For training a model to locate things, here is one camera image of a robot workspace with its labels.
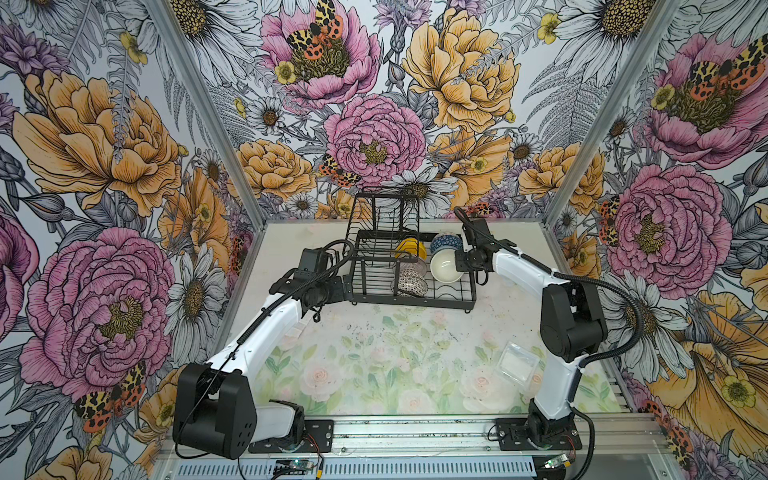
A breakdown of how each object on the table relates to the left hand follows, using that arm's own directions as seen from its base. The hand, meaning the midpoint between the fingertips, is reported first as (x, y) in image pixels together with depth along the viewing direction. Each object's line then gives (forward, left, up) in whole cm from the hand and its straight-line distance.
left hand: (336, 298), depth 86 cm
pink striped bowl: (+17, -25, -8) cm, 31 cm away
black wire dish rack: (+4, -15, +12) cm, 20 cm away
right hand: (+13, -40, -4) cm, 42 cm away
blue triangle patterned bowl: (+28, -35, -8) cm, 46 cm away
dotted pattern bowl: (+11, -22, -8) cm, 26 cm away
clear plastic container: (-15, -51, -12) cm, 55 cm away
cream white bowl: (+16, -33, -7) cm, 38 cm away
